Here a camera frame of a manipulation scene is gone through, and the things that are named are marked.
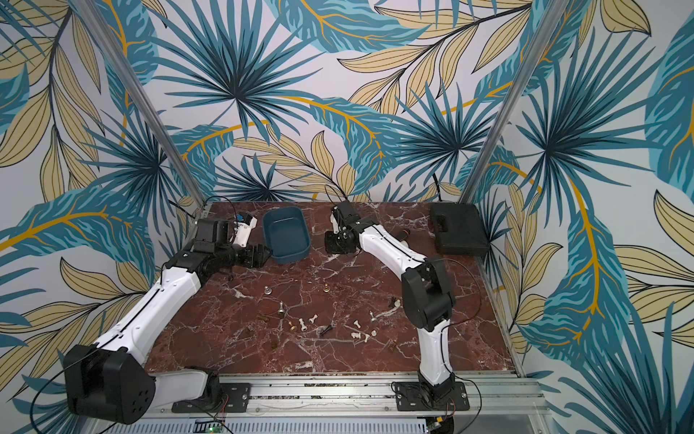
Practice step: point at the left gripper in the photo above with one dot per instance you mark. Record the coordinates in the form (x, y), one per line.
(259, 255)

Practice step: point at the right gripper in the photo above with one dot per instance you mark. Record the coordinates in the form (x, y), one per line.
(336, 241)

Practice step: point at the teal plastic storage box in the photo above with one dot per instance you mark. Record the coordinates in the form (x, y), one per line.
(286, 234)

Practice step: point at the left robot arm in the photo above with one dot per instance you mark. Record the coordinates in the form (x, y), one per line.
(107, 380)

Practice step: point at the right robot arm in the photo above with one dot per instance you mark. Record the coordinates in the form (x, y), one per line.
(427, 297)

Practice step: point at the black chess piece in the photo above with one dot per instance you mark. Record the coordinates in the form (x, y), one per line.
(327, 329)

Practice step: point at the black and white bottle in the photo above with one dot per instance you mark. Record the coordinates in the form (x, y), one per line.
(402, 235)

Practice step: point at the black plastic case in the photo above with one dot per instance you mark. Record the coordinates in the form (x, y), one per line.
(458, 230)

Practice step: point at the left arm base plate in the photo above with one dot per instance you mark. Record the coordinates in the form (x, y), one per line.
(219, 398)

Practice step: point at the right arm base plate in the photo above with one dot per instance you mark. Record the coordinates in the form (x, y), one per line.
(416, 397)

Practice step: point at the aluminium frame rail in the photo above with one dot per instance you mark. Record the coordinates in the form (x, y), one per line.
(355, 403)

